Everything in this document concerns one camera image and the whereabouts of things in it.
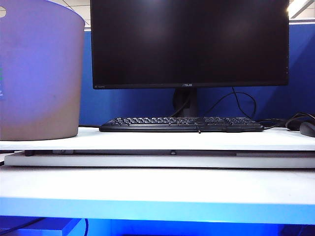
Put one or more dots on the black ASUS monitor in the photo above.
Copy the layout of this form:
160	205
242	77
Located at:
189	41

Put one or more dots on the black monitor stand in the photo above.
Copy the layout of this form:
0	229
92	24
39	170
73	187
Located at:
185	100

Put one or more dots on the black computer mouse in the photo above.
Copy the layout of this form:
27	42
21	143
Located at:
308	129

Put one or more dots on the white ceiling light panel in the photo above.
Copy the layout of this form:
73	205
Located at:
299	7

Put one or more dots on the blue office partition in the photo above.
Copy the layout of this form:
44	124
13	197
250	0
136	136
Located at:
137	100

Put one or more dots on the white keyboard tray board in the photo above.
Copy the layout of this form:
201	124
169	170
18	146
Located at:
147	161

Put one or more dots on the white box under table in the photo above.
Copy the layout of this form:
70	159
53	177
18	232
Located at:
71	229

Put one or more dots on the black Logitech keyboard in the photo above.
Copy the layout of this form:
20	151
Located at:
133	124

